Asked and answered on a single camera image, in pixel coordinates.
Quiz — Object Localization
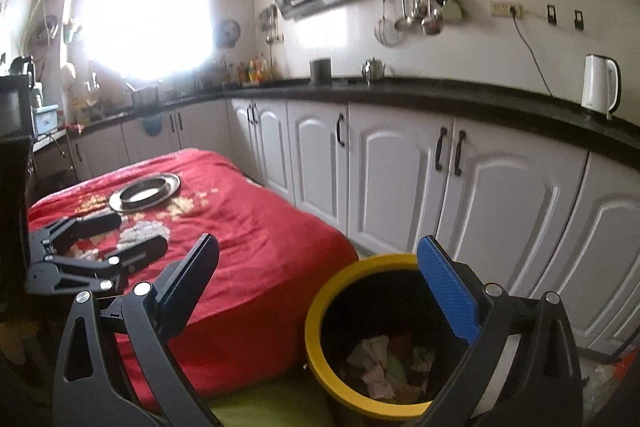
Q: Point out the crumpled trash in bin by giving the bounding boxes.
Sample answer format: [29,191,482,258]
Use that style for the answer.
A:
[338,334,436,404]

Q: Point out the yellow rimmed black trash bin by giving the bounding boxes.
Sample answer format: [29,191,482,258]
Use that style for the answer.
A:
[305,254,469,426]

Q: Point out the black kitchen countertop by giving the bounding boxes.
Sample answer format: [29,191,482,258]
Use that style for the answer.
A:
[31,76,640,170]

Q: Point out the round metal plate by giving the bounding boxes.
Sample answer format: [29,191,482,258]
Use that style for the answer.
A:
[108,172,181,213]

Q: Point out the blue hanging basket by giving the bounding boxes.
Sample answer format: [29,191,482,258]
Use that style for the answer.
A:
[139,114,163,138]

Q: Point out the white cabinet row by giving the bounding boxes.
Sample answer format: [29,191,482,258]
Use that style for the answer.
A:
[70,98,639,355]

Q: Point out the red floral table cloth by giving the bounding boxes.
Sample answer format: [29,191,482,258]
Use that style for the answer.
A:
[28,148,358,399]

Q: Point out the metal pot by window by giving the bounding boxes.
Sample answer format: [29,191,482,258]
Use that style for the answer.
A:
[126,82,160,109]

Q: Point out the colourful condiment bottles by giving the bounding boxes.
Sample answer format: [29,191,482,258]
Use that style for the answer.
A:
[238,55,272,84]

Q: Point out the dark cylindrical canister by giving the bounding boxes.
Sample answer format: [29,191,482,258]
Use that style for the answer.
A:
[309,57,332,86]

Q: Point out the white electric kettle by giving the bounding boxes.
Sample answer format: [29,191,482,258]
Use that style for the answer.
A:
[582,54,622,119]

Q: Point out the steel teapot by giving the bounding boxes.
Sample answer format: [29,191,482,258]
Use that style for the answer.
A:
[361,57,386,83]

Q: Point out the round wall fan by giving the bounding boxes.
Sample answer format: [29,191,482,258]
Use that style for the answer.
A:
[214,20,242,49]

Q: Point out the round wire strainer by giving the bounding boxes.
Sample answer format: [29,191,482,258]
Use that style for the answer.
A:
[374,0,401,48]

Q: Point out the black kettle power cable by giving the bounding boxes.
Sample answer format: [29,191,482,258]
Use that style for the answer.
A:
[508,8,556,98]

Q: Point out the wall power socket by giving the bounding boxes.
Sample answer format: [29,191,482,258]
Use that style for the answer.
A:
[489,1,523,20]

